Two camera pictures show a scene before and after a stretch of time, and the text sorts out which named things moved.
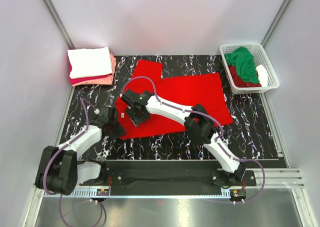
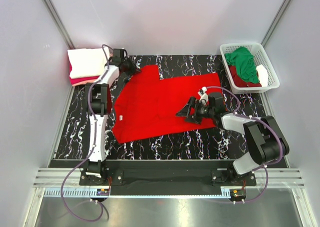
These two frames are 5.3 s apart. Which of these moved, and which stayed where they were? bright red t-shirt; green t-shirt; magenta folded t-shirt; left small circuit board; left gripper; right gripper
Moved: left gripper; right gripper
Stayed: magenta folded t-shirt; bright red t-shirt; left small circuit board; green t-shirt
